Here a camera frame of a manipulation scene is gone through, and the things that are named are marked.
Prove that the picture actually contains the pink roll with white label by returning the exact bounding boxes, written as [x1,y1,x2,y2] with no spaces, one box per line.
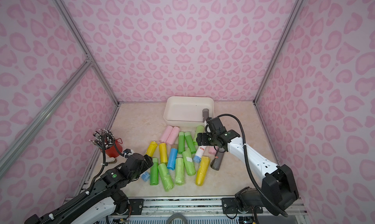
[209,146,217,155]

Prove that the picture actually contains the bright green roll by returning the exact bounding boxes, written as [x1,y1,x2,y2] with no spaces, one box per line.
[150,158,159,185]

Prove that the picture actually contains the grey trash bag roll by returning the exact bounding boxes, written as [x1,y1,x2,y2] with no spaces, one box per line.
[211,151,225,171]
[202,108,210,122]

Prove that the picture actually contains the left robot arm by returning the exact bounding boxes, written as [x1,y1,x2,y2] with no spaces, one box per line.
[25,153,153,224]

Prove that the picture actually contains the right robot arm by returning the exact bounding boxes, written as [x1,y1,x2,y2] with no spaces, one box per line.
[197,130,299,217]

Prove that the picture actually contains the light green roll near box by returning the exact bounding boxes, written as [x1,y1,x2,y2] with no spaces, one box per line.
[193,125,205,146]

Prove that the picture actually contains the green trash bag roll right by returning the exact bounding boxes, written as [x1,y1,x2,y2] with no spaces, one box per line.
[184,132,196,154]

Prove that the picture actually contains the green trash bag roll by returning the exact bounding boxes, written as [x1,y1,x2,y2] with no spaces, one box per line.
[178,132,185,154]
[184,132,196,154]

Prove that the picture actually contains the green trash bag roll left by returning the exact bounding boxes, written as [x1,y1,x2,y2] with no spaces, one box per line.
[178,132,185,154]

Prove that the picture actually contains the yellow trash bag roll outer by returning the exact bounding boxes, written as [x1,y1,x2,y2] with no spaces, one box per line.
[146,141,158,157]

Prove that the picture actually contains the yellow trash bag roll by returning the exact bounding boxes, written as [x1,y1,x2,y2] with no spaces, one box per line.
[146,141,158,157]
[159,143,168,164]

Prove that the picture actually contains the white roll with blue end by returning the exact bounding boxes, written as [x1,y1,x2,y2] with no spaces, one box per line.
[193,146,207,163]

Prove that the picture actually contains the light green crumpled roll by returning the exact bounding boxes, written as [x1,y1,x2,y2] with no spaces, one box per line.
[182,148,196,176]

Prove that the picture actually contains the pink trash bag roll right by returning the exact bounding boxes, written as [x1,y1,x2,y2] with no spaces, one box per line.
[166,126,180,145]

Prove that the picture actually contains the pink trash bag roll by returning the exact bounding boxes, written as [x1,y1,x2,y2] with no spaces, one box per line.
[159,125,173,143]
[166,126,180,145]

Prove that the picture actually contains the yellow trash bag roll inner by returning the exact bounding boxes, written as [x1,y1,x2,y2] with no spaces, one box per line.
[159,143,168,164]

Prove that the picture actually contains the green crumpled roll front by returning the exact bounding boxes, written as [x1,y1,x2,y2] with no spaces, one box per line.
[158,163,174,192]

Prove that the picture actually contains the large yellow roll front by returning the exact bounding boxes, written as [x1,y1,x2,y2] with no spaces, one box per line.
[195,156,211,186]

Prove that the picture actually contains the blue trash bag roll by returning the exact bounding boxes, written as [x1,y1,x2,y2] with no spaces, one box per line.
[167,144,178,170]

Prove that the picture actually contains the white plastic storage box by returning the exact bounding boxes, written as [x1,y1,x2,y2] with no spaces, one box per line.
[163,96,214,127]

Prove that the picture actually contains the pink trash bag roll left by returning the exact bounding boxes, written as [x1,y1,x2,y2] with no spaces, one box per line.
[159,125,173,143]

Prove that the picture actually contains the light green roll front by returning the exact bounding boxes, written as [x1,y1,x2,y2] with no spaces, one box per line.
[175,157,185,185]

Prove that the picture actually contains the red pen holder cup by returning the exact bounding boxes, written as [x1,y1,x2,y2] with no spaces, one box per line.
[105,138,123,158]

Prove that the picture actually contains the bundle of pens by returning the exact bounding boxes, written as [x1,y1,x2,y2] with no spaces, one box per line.
[89,129,115,150]

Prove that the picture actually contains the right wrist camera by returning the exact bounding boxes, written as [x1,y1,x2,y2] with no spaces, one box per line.
[207,117,226,134]

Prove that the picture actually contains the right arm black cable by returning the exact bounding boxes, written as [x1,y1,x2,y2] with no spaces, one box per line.
[204,114,289,218]

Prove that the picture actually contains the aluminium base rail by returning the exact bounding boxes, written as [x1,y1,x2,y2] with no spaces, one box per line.
[62,196,308,224]

